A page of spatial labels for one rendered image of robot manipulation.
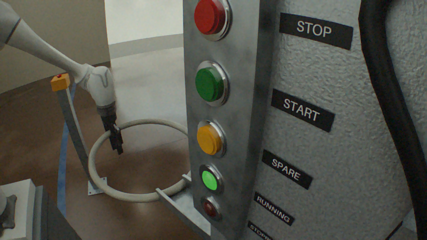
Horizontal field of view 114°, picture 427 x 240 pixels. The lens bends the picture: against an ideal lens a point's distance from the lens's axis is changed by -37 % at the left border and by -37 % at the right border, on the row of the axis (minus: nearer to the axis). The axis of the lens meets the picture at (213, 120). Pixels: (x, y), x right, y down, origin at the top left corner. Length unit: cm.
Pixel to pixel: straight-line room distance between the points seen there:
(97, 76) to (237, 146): 78
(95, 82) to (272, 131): 81
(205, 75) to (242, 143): 6
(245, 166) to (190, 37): 11
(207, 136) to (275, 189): 7
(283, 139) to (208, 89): 7
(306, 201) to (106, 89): 84
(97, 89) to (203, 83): 78
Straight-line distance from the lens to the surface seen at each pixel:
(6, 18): 79
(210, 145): 18
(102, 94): 92
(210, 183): 22
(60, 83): 162
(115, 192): 79
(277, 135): 16
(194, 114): 20
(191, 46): 18
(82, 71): 103
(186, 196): 75
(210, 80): 16
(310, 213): 18
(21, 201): 106
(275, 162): 17
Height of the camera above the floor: 146
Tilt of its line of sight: 31 degrees down
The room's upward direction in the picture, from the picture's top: 1 degrees clockwise
